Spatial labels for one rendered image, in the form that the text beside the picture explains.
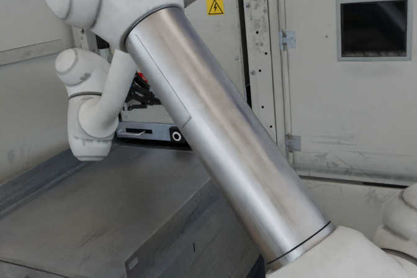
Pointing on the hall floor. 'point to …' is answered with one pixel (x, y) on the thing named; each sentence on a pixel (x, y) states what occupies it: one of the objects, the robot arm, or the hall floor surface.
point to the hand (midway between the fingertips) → (152, 100)
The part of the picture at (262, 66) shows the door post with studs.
